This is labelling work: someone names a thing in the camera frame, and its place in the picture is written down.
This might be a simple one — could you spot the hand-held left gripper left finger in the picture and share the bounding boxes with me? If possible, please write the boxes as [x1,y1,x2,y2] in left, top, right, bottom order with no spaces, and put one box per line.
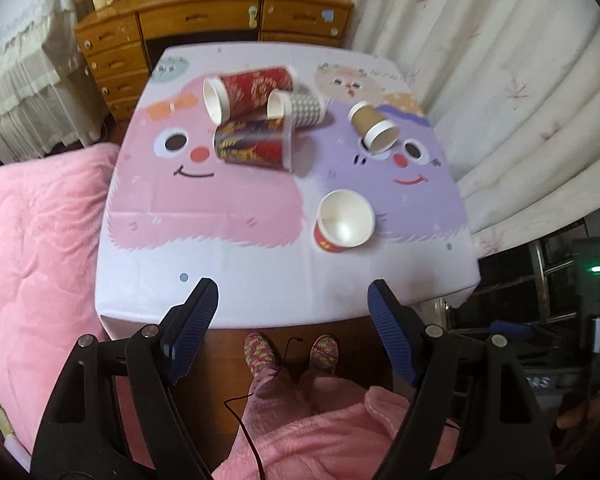
[30,276,221,480]

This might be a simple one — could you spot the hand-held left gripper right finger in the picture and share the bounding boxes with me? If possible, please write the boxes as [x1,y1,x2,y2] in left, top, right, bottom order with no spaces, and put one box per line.
[367,279,556,480]

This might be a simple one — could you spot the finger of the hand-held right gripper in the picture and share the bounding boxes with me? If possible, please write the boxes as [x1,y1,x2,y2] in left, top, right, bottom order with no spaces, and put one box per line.
[489,322,537,345]

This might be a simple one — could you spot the small red paper cup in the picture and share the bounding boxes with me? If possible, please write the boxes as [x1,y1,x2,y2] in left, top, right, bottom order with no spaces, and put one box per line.
[313,188,376,254]

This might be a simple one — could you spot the dark red patterned paper cup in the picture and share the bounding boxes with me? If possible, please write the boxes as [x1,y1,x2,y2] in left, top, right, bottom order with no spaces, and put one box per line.
[213,117,296,174]

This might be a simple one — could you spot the brown paper cup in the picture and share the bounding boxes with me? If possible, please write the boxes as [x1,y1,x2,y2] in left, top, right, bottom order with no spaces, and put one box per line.
[348,101,400,155]

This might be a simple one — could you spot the small white patterned paper cup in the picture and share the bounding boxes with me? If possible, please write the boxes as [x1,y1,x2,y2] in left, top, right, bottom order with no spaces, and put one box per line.
[267,89,326,129]

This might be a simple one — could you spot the red gold patterned paper cup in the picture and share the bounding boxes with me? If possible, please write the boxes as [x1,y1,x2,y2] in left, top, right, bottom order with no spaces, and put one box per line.
[202,65,301,124]

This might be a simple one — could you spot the person's right hand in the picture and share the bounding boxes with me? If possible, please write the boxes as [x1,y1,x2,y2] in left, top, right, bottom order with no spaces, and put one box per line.
[557,399,600,429]

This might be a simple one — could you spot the metal rack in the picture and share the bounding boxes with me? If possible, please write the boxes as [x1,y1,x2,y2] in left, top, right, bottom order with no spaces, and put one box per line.
[529,238,583,326]

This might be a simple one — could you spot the patterned slipper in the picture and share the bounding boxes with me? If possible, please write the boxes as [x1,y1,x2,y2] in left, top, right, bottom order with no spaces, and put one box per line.
[309,334,340,376]
[243,332,281,379]

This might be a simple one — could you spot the cartoon printed tablecloth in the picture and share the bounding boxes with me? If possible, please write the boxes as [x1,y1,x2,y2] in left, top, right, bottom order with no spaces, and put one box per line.
[93,43,482,332]

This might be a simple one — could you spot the person's legs in pink robe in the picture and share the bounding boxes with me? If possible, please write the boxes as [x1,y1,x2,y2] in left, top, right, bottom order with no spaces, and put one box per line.
[212,369,462,480]

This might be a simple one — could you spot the pink blanket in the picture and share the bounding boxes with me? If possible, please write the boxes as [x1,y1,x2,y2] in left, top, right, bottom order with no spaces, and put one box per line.
[0,142,153,466]

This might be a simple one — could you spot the white curtain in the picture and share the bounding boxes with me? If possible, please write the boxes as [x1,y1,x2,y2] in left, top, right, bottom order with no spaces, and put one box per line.
[337,0,600,262]

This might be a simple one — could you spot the wooden dresser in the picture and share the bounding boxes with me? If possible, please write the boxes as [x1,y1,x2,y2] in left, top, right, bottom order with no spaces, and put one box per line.
[74,0,355,126]

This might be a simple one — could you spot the white lace cloth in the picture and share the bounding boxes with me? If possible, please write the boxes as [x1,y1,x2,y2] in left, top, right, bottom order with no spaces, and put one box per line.
[0,0,112,167]

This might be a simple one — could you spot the black cable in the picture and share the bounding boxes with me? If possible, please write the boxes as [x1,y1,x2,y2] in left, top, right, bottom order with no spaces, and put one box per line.
[224,337,307,480]

